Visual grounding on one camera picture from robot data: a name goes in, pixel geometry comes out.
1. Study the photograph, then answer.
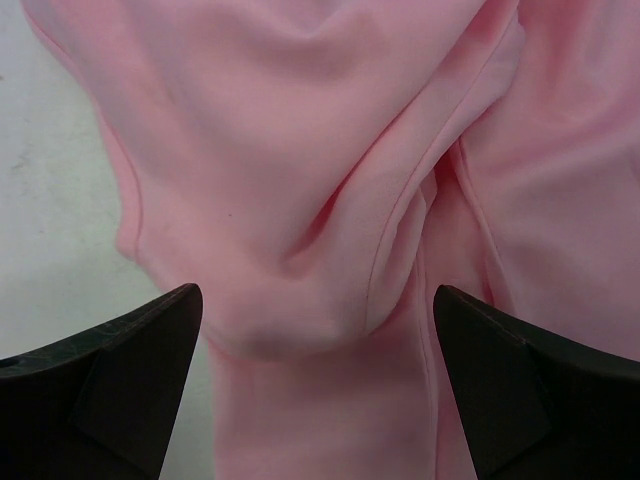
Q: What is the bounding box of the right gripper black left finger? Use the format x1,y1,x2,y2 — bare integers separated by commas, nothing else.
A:
1,284,203,479

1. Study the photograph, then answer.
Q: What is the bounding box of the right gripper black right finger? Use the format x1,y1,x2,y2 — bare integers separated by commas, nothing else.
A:
434,285,639,480

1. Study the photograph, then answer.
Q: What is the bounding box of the pink t-shirt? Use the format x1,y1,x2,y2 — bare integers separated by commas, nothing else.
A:
23,1,639,479

